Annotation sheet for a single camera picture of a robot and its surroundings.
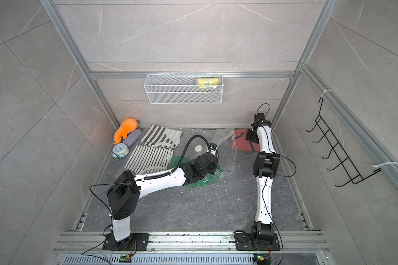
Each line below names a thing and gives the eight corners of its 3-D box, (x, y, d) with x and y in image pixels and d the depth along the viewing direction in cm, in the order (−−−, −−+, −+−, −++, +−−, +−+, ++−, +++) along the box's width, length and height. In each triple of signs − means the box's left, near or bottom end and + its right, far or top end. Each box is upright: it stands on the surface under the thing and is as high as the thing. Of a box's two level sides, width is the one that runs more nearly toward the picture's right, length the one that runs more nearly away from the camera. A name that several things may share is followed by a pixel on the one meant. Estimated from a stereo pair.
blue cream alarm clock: (112, 158, 104) (109, 155, 101) (117, 146, 110) (115, 143, 107) (126, 158, 104) (124, 155, 101) (130, 146, 110) (128, 143, 107)
